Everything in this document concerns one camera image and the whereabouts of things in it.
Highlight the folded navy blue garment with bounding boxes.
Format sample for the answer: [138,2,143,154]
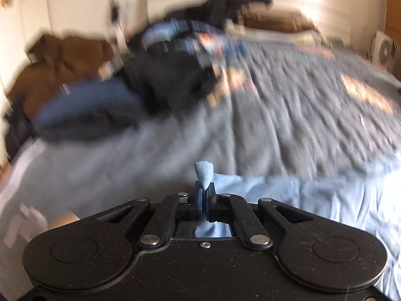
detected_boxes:
[33,77,147,142]

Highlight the brown jacket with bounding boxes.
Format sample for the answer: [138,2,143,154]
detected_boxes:
[7,34,114,119]

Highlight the black clothes pile on bed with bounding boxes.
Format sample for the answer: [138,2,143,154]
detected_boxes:
[122,52,220,114]

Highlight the white fan heater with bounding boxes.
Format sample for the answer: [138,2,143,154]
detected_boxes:
[371,31,400,73]

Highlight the light blue garment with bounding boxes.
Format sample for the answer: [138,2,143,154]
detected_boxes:
[195,152,400,300]

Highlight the black device on wall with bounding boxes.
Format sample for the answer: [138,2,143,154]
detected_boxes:
[110,2,120,25]

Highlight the black clothes by headboard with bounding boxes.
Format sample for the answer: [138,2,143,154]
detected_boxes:
[163,0,273,29]

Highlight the grey quilted bedspread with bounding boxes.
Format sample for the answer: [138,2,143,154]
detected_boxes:
[1,41,400,300]

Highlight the folded brown clothes stack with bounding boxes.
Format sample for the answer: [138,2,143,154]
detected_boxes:
[232,10,319,33]

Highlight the blue patterned crumpled garment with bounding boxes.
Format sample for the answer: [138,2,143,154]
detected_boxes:
[128,19,247,61]

